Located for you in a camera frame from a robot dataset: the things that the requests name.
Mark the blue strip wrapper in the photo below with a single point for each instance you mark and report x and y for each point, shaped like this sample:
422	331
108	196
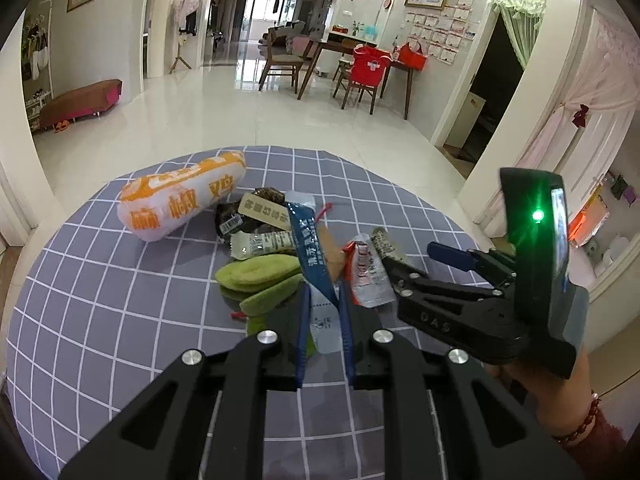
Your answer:
310	250

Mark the light green wrapper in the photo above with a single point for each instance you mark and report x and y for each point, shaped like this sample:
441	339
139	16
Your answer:
270	300
255	272

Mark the white clothes rack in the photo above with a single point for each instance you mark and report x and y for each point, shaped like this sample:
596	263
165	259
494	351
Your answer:
37	60

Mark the dark brown wrapper tan label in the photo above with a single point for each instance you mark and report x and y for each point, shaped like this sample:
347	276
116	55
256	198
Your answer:
225	215

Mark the dark wooden dining table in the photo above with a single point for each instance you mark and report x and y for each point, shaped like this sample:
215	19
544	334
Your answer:
325	46

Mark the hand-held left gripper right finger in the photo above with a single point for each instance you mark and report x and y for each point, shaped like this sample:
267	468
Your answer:
346	330

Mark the white and green bar wrapper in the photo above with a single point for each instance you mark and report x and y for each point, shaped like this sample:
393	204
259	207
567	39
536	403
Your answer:
260	244

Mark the wooden dining chair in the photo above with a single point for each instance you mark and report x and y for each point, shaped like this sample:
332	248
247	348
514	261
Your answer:
280	57

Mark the dark red bow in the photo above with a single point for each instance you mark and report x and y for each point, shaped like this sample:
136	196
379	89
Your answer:
581	116

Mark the pink lace curtain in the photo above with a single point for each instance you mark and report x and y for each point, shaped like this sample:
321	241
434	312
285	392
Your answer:
600	85

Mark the brown kraft paper piece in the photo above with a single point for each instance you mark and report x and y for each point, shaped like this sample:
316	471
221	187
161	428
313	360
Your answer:
330	250

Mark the person's right hand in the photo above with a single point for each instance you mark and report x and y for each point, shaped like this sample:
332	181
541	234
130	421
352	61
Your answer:
540	395

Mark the orange slippers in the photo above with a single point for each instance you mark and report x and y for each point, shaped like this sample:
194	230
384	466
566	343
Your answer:
62	127

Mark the dark red bench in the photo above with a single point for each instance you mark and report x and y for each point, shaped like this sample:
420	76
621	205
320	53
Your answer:
80	100

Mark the pink jacket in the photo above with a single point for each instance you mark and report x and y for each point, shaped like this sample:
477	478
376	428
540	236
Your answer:
185	0

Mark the wooden coat stand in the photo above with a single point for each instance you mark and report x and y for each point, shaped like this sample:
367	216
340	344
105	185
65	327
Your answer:
181	55

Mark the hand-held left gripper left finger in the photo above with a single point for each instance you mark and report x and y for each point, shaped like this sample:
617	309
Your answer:
302	330

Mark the orange and white snack bag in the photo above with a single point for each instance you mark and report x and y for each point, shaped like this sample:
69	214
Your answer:
175	200

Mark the grey sofa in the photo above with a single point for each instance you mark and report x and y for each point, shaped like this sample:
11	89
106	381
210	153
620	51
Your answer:
297	35

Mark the white appliance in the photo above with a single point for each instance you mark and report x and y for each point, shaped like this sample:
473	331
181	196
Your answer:
465	120

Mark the red chair cover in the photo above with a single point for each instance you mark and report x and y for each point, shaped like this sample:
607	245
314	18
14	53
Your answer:
370	65

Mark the wall of paper certificates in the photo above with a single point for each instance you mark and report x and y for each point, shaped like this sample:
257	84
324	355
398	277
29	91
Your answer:
440	35

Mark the green valance curtain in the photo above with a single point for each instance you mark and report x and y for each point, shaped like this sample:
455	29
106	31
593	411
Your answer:
520	25

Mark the wooden chair with red cover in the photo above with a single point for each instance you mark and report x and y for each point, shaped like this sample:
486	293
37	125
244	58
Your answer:
360	92

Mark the red and white sachet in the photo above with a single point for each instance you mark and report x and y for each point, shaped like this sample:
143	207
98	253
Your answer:
367	275

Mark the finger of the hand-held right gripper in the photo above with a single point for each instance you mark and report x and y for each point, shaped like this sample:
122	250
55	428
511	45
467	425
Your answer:
450	255
415	275

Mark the person's right forearm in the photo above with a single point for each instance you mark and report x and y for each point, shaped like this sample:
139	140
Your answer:
600	452

